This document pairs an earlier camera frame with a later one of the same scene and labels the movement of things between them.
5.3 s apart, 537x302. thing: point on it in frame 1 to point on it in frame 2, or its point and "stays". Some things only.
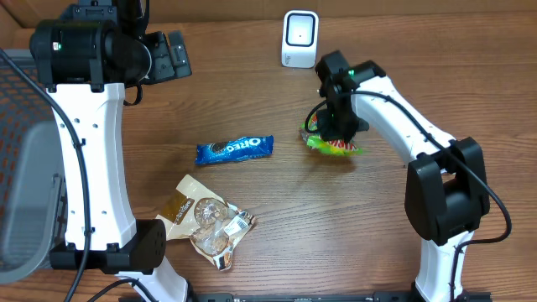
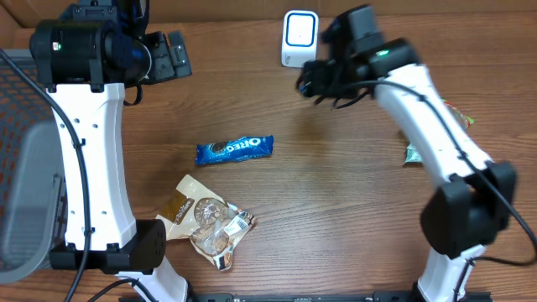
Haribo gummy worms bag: x=315 y=140 to x=465 y=121
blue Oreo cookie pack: x=235 y=149 stays
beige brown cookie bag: x=196 y=212 stays
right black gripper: x=331 y=132 to x=312 y=77
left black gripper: x=159 y=45 stays
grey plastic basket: x=33 y=190 stays
